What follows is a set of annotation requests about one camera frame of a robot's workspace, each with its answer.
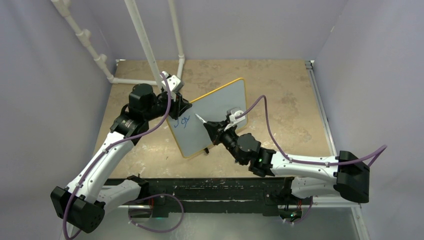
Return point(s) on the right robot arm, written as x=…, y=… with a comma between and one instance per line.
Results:
x=343, y=174

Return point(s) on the white PVC pipe frame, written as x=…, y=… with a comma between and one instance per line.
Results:
x=84, y=37

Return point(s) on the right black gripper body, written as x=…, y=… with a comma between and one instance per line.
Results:
x=230, y=132

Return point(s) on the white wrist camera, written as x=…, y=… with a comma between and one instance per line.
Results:
x=173, y=82
x=234, y=118

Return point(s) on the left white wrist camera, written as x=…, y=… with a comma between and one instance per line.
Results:
x=173, y=82

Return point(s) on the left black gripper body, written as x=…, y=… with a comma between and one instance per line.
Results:
x=173, y=110

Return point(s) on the aluminium table frame rail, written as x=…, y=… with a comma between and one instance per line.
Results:
x=335, y=202

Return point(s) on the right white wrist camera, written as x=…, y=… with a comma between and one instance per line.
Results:
x=234, y=118

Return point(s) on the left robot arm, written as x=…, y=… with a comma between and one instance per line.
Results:
x=82, y=203

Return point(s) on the whiteboard marker pen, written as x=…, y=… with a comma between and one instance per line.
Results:
x=200, y=118

